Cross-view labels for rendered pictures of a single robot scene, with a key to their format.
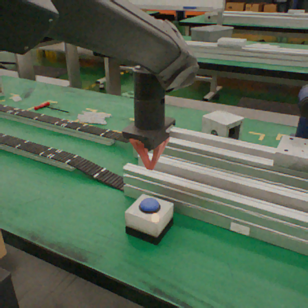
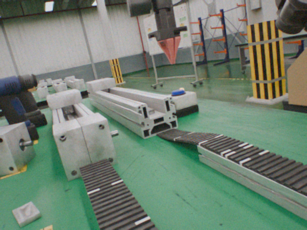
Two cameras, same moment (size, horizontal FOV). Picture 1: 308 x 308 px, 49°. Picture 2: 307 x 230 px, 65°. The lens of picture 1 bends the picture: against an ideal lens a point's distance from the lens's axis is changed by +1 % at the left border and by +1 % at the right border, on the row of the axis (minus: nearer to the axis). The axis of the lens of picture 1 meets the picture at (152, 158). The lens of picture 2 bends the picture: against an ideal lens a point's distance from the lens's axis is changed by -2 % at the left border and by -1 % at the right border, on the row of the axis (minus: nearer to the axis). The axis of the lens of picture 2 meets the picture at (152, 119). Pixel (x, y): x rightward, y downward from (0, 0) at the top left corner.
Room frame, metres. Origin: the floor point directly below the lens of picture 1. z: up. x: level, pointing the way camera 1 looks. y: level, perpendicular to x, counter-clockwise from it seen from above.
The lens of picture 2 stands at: (1.21, 0.42, 0.98)
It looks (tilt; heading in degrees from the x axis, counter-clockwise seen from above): 15 degrees down; 221
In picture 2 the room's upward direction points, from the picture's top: 12 degrees counter-clockwise
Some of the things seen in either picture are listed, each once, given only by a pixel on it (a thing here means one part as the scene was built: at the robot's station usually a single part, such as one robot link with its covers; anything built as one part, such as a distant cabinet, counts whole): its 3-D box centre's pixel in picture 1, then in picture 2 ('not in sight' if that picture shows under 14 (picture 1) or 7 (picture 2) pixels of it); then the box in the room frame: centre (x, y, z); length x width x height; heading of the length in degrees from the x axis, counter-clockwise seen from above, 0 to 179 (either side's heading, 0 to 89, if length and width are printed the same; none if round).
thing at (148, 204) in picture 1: (149, 205); (178, 93); (0.58, 0.01, 0.84); 0.04 x 0.04 x 0.02
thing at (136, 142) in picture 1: (152, 146); (166, 49); (0.59, 0.00, 0.98); 0.07 x 0.07 x 0.09; 62
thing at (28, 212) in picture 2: not in sight; (26, 213); (1.10, 0.04, 0.78); 0.05 x 0.03 x 0.01; 79
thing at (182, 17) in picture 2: not in sight; (170, 50); (-4.27, -3.23, 0.97); 1.51 x 0.50 x 1.95; 82
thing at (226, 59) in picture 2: not in sight; (218, 37); (-9.00, -3.90, 1.10); 3.30 x 0.90 x 2.20; 62
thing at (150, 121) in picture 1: (149, 115); (165, 23); (0.58, 0.01, 1.05); 0.10 x 0.07 x 0.07; 152
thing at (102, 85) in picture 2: not in sight; (100, 86); (0.44, -0.52, 0.87); 0.16 x 0.11 x 0.07; 61
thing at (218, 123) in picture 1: (218, 130); (8, 148); (1.01, -0.22, 0.83); 0.11 x 0.10 x 0.10; 130
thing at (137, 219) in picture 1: (151, 215); (177, 104); (0.59, 0.00, 0.81); 0.10 x 0.08 x 0.06; 151
